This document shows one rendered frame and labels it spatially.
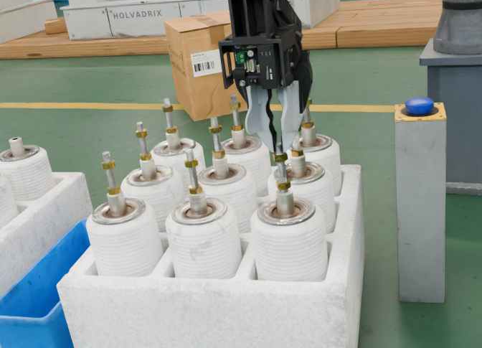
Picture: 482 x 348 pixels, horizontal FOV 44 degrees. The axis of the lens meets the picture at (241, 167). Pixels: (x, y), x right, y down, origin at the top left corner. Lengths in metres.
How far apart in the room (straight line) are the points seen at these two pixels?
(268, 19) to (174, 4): 2.53
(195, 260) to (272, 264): 0.10
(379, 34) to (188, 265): 2.08
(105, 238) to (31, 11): 3.42
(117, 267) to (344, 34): 2.11
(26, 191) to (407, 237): 0.68
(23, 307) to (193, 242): 0.36
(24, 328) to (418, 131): 0.63
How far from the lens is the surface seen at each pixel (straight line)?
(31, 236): 1.09
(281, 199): 0.75
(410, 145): 0.89
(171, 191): 0.91
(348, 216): 0.90
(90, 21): 3.47
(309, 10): 2.89
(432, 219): 0.94
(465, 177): 1.36
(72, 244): 1.14
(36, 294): 1.06
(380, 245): 1.17
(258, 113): 0.71
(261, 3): 0.64
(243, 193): 0.87
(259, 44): 0.63
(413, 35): 2.72
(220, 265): 0.79
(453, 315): 1.00
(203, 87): 1.97
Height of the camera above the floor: 0.61
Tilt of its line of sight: 23 degrees down
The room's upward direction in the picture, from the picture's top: 8 degrees counter-clockwise
